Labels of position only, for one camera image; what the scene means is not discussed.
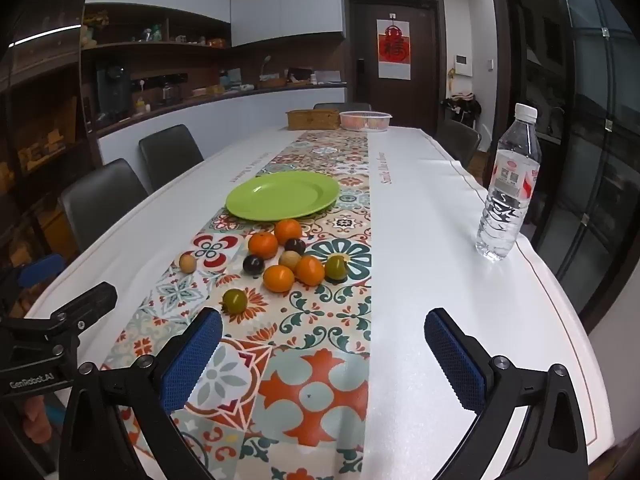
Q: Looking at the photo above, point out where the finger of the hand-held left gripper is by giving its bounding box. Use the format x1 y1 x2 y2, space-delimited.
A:
0 282 119 347
0 254 67 292

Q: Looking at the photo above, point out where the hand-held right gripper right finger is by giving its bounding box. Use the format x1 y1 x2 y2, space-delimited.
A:
424 307 589 480

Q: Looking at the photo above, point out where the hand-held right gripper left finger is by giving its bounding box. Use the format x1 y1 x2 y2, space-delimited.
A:
59 307 224 480

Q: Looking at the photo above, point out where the green tomato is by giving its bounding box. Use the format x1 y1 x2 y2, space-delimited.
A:
325 255 349 282
221 288 248 315

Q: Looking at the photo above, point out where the orange mandarin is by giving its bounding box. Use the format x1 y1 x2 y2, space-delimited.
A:
274 219 304 245
294 255 326 287
263 264 296 294
248 231 279 259

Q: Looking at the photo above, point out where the green plate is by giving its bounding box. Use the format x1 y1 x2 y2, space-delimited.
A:
225 170 341 222

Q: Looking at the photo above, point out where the person's left hand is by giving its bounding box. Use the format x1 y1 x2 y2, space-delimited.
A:
20 394 57 442

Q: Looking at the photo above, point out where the floral patterned white tablecloth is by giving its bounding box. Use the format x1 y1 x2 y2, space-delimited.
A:
25 125 616 480

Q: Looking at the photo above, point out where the clear plastic water bottle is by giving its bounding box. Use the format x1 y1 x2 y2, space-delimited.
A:
475 103 542 262

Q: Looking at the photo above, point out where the black coffee machine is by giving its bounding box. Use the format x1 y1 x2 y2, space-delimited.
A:
96 65 132 117

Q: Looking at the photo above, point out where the white curved counter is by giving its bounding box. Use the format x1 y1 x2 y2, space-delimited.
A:
95 82 348 166

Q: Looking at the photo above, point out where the rack with bags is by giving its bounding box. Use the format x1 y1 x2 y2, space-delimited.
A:
441 91 482 127

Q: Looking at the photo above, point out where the glass sliding door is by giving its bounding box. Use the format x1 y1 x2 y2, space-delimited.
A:
492 0 640 333

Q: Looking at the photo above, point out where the clear plastic container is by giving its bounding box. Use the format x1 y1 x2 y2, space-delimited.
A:
340 110 392 133

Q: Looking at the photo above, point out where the wooden box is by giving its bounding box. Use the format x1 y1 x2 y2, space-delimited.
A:
286 108 341 132

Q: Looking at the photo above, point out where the dark wooden door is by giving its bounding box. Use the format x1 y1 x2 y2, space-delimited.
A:
344 0 447 128

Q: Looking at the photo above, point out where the red and white door poster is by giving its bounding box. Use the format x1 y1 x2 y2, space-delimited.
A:
377 18 412 80

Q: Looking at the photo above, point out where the wooden wall shelf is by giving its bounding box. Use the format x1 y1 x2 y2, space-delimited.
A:
80 2 233 128

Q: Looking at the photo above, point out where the white wall cabinet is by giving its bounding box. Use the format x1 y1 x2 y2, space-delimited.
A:
85 0 344 49

